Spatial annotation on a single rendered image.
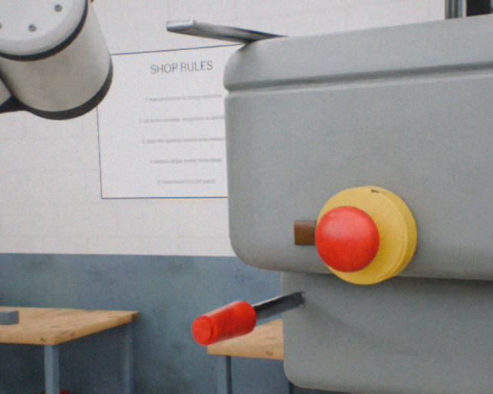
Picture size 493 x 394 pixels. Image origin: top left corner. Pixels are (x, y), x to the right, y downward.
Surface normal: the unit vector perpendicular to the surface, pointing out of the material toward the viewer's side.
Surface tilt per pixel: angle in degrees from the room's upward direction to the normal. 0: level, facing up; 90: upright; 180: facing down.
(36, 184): 90
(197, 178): 90
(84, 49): 119
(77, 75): 136
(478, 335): 90
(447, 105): 90
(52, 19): 70
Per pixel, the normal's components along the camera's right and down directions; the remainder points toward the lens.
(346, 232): -0.44, 0.00
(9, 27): -0.03, -0.29
